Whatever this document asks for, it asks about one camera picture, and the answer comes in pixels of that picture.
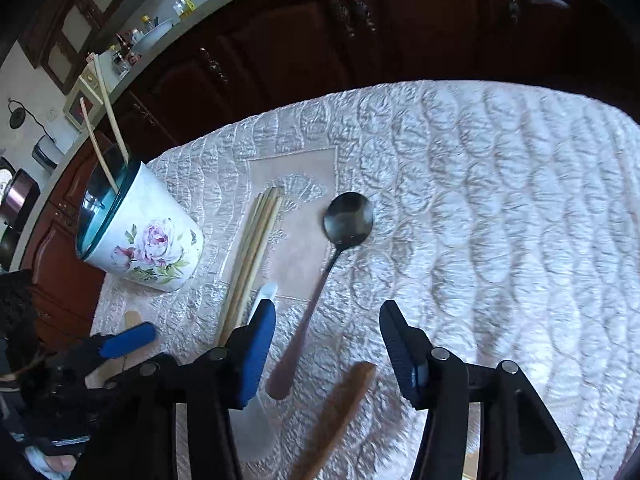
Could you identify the white bowl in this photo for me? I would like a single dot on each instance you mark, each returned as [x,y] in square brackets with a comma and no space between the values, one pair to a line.
[155,35]

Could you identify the brown wall cabinet glass doors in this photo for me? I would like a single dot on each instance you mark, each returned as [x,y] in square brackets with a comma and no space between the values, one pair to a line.
[75,25]

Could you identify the black round hanging device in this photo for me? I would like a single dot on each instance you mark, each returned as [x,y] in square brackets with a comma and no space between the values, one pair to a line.
[16,117]

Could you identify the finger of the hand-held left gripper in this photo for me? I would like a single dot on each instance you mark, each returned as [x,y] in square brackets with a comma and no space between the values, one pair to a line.
[127,339]

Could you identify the person's left hand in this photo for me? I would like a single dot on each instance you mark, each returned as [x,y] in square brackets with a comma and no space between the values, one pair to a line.
[65,462]

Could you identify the brown wooden spoon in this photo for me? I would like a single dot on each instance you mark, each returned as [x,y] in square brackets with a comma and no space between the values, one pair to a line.
[340,415]

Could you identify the white ceramic spoon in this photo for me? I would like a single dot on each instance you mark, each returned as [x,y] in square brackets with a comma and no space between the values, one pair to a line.
[267,291]

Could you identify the small glass jar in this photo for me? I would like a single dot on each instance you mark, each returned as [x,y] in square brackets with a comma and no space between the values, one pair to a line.
[121,65]

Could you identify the pale wooden stick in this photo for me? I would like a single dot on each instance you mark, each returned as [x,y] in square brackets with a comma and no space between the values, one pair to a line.
[134,317]

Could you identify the dark brown lower kitchen cabinets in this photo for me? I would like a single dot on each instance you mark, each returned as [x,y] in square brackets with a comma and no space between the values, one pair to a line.
[400,35]

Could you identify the red label sauce bottle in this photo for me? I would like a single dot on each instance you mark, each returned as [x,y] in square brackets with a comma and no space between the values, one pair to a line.
[134,57]

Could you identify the white cap bottle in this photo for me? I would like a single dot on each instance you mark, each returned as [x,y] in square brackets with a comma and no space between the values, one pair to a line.
[135,35]

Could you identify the white floral cup teal rim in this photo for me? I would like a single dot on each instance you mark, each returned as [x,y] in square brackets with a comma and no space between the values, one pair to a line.
[150,240]

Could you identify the cream microwave oven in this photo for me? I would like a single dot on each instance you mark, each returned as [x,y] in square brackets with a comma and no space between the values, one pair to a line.
[92,85]

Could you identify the grey kitchen countertop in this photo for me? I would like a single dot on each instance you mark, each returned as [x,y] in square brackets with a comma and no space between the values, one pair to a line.
[197,22]

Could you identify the white wall socket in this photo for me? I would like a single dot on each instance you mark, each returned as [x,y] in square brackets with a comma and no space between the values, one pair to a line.
[51,113]

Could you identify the clear glass bottle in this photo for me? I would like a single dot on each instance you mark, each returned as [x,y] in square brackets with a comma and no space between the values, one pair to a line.
[146,24]

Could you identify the cooking oil bottle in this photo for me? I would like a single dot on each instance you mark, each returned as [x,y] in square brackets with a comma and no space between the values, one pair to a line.
[179,5]

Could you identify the small silver appliance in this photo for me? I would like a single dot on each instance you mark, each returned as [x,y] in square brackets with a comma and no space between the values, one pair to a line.
[45,155]

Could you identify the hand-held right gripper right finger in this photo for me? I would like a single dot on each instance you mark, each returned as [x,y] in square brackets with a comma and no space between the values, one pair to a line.
[397,350]

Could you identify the white quilted tablecloth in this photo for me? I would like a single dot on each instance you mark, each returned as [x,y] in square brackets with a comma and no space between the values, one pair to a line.
[475,210]

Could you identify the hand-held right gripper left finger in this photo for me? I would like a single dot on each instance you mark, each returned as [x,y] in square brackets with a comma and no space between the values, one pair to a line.
[257,355]

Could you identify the dark sauce bottle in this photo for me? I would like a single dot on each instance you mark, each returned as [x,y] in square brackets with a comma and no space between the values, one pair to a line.
[123,46]

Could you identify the small red white box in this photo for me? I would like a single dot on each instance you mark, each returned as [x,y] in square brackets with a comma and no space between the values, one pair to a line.
[92,58]

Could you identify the rice cooker with open lid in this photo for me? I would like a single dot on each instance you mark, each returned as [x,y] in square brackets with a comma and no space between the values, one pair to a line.
[20,195]

